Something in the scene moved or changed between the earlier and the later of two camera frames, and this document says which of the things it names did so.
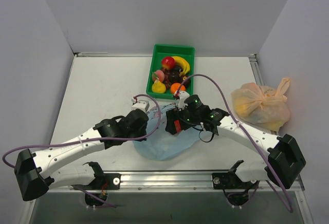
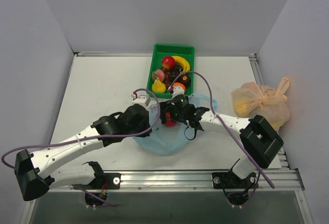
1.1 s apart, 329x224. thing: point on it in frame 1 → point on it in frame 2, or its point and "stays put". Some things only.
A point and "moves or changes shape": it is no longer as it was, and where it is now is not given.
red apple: [177, 125] moves or changes shape
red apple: [168, 62] stays put
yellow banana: [183, 63] stays put
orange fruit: [175, 87] stays put
